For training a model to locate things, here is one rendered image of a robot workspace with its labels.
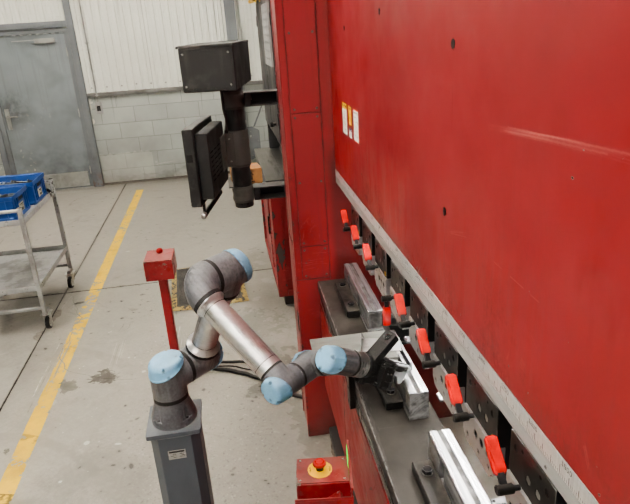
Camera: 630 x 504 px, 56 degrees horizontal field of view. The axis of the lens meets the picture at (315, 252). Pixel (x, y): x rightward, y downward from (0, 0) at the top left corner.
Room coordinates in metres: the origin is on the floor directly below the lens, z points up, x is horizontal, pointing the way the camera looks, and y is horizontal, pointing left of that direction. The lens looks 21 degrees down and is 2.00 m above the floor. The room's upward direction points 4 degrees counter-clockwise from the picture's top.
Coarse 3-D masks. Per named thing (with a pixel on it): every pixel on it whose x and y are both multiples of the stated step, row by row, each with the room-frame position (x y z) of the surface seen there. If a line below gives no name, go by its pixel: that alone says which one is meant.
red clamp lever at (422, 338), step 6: (420, 330) 1.23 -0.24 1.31; (420, 336) 1.22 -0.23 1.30; (426, 336) 1.22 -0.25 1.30; (420, 342) 1.21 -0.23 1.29; (426, 342) 1.21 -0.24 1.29; (420, 348) 1.20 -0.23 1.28; (426, 348) 1.20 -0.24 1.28; (426, 354) 1.19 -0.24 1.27; (426, 360) 1.18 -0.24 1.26; (432, 360) 1.18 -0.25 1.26; (426, 366) 1.17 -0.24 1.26; (432, 366) 1.17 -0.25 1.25
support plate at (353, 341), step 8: (336, 336) 1.79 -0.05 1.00; (344, 336) 1.79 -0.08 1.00; (352, 336) 1.79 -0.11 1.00; (368, 336) 1.78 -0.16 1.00; (376, 336) 1.77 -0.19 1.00; (312, 344) 1.75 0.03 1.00; (320, 344) 1.75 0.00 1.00; (328, 344) 1.74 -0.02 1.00; (336, 344) 1.74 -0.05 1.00; (344, 344) 1.74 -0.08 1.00; (352, 344) 1.73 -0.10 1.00; (360, 344) 1.73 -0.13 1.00; (392, 352) 1.66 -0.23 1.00
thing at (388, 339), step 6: (384, 336) 1.53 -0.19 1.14; (390, 336) 1.52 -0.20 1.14; (396, 336) 1.52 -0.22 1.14; (378, 342) 1.52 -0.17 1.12; (384, 342) 1.51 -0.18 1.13; (390, 342) 1.50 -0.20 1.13; (396, 342) 1.51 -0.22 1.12; (372, 348) 1.51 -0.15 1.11; (378, 348) 1.50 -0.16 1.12; (384, 348) 1.49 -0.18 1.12; (390, 348) 1.50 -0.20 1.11; (372, 354) 1.49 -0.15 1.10; (378, 354) 1.48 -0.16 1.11; (384, 354) 1.49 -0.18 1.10; (378, 360) 1.47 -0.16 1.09
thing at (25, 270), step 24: (48, 192) 4.83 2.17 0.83; (24, 216) 4.16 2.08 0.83; (24, 240) 3.95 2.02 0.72; (0, 264) 4.55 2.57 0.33; (24, 264) 4.52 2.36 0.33; (48, 264) 4.48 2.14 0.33; (0, 288) 4.04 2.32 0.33; (24, 288) 3.94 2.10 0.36; (0, 312) 3.91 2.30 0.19; (48, 312) 4.00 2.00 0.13
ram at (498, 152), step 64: (384, 0) 1.65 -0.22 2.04; (448, 0) 1.18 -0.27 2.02; (512, 0) 0.91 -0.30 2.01; (576, 0) 0.75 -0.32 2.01; (384, 64) 1.66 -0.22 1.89; (448, 64) 1.17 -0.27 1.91; (512, 64) 0.90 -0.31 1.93; (576, 64) 0.73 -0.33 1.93; (384, 128) 1.67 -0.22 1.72; (448, 128) 1.16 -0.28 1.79; (512, 128) 0.89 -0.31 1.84; (576, 128) 0.72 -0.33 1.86; (384, 192) 1.69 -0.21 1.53; (448, 192) 1.16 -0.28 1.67; (512, 192) 0.88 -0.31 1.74; (576, 192) 0.71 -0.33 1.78; (448, 256) 1.15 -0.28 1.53; (512, 256) 0.87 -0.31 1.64; (576, 256) 0.69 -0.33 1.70; (512, 320) 0.85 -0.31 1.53; (576, 320) 0.68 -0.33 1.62; (512, 384) 0.84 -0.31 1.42; (576, 384) 0.66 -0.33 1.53; (576, 448) 0.65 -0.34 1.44
